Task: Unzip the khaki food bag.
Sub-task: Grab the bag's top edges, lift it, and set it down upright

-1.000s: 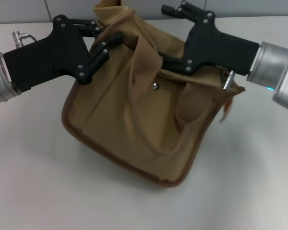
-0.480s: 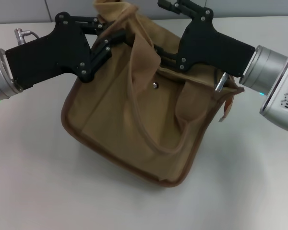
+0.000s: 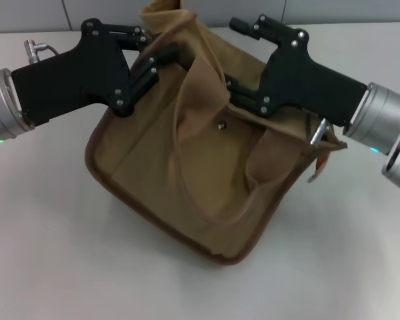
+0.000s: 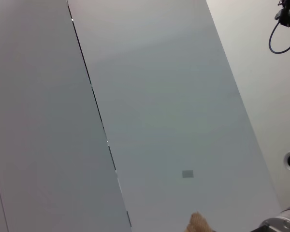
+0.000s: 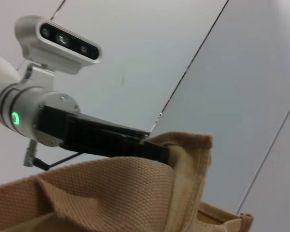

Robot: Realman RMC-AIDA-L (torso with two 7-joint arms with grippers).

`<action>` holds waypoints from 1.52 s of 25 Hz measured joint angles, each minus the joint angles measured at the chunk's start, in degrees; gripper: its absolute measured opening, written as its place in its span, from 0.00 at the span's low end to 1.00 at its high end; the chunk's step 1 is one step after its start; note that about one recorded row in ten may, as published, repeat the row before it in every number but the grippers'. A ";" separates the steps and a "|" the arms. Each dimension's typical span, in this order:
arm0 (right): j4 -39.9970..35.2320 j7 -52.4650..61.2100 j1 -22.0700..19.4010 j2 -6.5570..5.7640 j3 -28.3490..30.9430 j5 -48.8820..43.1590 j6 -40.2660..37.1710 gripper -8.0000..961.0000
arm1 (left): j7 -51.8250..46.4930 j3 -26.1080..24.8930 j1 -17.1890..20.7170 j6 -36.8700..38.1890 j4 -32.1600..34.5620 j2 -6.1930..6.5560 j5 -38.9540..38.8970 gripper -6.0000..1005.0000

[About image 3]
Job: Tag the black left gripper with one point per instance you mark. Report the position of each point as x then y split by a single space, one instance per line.
83 73

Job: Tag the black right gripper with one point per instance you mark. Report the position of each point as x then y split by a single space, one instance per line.
300 83

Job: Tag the khaki fabric food bag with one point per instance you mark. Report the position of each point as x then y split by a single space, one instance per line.
186 183

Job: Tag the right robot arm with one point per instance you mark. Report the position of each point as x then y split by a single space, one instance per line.
383 113

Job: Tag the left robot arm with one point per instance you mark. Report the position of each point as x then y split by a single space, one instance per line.
3 106

